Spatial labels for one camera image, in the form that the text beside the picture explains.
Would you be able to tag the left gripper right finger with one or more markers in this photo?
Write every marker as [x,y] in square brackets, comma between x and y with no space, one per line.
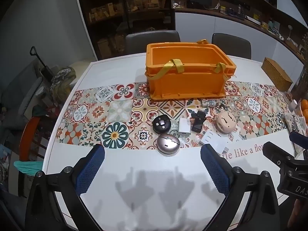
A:
[261,211]

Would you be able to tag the teal cloth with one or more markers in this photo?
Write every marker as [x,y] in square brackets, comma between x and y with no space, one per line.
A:
[29,168]

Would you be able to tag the white usb hub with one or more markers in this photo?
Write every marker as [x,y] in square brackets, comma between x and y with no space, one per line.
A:
[218,142]

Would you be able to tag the woven tan box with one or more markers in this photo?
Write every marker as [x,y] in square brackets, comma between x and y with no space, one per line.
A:
[276,74]

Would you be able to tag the right grey chair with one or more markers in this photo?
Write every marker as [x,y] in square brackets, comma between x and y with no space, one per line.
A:
[232,45]

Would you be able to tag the patterned tile table runner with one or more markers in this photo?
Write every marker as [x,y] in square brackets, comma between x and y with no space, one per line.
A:
[120,116]

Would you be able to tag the rose gold oval mouse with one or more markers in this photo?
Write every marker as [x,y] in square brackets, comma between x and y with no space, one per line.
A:
[168,144]

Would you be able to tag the small black key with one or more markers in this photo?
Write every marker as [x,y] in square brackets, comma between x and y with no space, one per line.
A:
[222,106]

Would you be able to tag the pink deer round gadget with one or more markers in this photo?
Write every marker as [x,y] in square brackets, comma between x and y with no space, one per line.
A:
[225,122]

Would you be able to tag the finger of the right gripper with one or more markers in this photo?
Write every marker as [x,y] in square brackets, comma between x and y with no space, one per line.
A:
[298,139]
[275,154]

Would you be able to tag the person right hand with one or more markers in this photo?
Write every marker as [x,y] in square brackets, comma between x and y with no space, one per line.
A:
[298,218]

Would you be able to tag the patterned fabric bag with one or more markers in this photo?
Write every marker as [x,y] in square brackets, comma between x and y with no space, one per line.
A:
[60,87]

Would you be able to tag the black handled tool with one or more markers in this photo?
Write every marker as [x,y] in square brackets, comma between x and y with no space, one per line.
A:
[45,71]

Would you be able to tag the grey chair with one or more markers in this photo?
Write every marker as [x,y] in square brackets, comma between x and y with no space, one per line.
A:
[137,42]
[232,45]

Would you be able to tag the white wall charger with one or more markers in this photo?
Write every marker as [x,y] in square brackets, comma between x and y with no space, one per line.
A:
[184,127]

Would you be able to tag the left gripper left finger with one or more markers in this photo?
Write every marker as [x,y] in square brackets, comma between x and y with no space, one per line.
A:
[43,211]

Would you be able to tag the black clip mount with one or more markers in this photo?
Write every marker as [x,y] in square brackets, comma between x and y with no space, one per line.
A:
[197,119]

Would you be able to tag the red chair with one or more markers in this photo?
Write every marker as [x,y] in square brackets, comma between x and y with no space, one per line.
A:
[27,138]

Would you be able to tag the orange plastic storage crate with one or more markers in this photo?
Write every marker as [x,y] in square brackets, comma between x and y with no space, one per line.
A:
[185,70]

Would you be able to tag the black round cable case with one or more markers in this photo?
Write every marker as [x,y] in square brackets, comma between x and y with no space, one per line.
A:
[161,124]

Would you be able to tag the left grey chair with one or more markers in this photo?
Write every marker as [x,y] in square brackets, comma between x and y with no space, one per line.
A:
[137,42]

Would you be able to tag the small white blue figurine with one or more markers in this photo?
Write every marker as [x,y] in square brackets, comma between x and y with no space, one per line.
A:
[209,103]

